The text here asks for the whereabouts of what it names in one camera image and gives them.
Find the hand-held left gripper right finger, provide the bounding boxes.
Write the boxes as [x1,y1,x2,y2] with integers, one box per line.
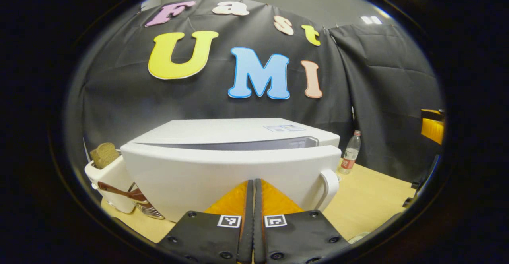
[254,179,350,264]

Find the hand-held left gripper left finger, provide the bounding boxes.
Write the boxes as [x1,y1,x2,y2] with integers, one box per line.
[157,179,254,264]

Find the white microwave oven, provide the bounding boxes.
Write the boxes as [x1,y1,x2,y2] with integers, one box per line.
[120,118,342,223]

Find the clear plastic water bottle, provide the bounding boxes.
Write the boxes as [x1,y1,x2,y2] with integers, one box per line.
[338,130,361,175]

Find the white toaster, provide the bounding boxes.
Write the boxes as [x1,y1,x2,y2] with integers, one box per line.
[84,155,136,214]

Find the brown bread slice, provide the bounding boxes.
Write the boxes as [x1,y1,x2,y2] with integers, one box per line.
[90,143,120,169]

